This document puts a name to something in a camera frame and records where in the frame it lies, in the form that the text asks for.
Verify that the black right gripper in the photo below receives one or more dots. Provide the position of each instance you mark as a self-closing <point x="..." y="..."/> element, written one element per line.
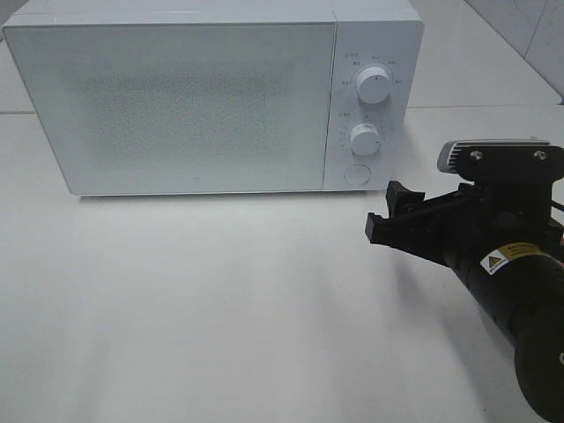
<point x="500" y="240"/>

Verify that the round white door button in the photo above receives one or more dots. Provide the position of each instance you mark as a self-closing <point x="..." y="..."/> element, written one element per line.
<point x="357" y="174"/>

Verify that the white microwave door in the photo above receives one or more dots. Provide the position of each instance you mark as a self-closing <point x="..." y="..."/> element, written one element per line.
<point x="148" y="110"/>

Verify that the lower white timer knob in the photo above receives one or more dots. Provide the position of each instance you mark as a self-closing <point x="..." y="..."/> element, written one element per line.
<point x="364" y="139"/>

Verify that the upper white power knob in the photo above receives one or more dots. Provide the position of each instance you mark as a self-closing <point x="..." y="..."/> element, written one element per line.
<point x="373" y="85"/>

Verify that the white microwave oven body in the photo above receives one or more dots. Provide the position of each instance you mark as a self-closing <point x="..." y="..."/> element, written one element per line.
<point x="367" y="33"/>

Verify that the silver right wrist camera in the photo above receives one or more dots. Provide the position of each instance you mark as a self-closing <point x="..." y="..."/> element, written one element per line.
<point x="503" y="161"/>

